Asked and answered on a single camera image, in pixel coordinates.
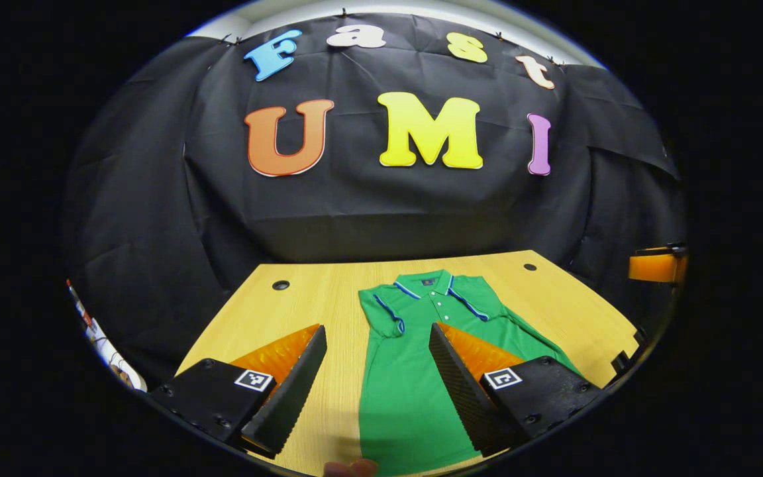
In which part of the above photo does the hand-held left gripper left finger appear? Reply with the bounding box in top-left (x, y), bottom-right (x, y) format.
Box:
top-left (150, 323), bottom-right (328, 459)

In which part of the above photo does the black backdrop cloth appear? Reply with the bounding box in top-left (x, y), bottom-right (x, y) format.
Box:
top-left (62, 12), bottom-right (688, 388)

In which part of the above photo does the white printed board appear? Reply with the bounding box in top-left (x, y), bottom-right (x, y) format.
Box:
top-left (66, 278), bottom-right (148, 393)

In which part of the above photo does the green T-shirt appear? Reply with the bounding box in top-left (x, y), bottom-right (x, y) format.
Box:
top-left (358, 269), bottom-right (581, 476)

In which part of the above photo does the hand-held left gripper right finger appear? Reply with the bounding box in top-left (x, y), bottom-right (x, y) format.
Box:
top-left (429, 322), bottom-right (603, 458)

